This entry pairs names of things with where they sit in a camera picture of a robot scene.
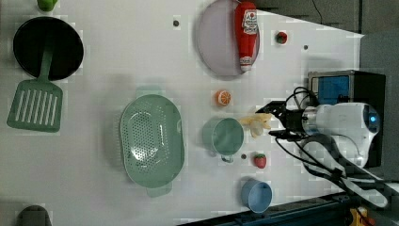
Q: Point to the green perforated colander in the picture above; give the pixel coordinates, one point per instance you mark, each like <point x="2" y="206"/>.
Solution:
<point x="152" y="141"/>

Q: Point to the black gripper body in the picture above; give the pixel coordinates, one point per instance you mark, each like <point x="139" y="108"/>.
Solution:
<point x="292" y="121"/>

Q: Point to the orange slice toy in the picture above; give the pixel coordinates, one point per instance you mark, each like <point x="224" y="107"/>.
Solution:
<point x="223" y="97"/>

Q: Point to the green slotted spatula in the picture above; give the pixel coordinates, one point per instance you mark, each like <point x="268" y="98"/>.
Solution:
<point x="37" y="103"/>

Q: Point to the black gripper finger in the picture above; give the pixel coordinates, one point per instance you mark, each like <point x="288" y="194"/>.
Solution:
<point x="287" y="135"/>
<point x="274" y="107"/>

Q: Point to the green mug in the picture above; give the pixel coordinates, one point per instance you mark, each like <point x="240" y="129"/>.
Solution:
<point x="224" y="136"/>

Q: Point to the red toy tomato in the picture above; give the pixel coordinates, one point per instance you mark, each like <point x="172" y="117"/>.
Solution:
<point x="281" y="38"/>

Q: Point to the red toy strawberry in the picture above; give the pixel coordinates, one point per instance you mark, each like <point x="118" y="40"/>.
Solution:
<point x="260" y="160"/>

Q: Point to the red ketchup bottle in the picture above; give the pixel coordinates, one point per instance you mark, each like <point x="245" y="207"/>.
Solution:
<point x="246" y="33"/>

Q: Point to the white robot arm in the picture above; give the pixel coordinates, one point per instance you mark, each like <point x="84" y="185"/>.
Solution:
<point x="334" y="143"/>

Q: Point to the grey object at edge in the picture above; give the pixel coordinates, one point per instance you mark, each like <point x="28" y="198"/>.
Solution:
<point x="33" y="215"/>

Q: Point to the peeled yellow toy banana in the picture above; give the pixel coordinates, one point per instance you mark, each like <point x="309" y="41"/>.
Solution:
<point x="257" y="123"/>

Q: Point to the grey round plate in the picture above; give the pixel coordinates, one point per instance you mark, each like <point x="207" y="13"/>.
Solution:
<point x="216" y="38"/>

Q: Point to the blue cup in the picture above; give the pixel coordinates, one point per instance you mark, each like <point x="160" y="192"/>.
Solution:
<point x="256" y="195"/>

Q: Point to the green cylinder toy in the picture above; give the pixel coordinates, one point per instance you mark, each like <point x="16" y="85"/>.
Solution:
<point x="46" y="5"/>

